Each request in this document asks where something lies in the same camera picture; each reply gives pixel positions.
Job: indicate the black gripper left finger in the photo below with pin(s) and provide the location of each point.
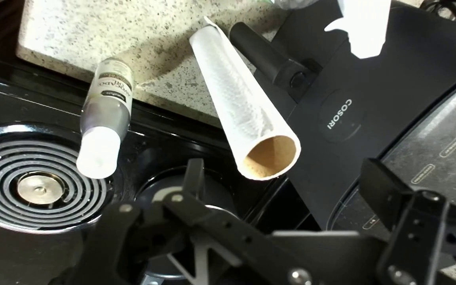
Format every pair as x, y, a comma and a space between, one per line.
193, 179

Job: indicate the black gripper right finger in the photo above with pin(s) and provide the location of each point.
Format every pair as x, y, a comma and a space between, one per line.
385, 193

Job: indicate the black air fryer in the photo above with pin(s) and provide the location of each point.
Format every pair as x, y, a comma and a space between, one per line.
398, 107

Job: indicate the small white-capped spray bottle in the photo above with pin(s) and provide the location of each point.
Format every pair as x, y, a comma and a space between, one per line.
105, 118

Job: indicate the black electric stove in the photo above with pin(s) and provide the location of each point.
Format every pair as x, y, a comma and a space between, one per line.
48, 207

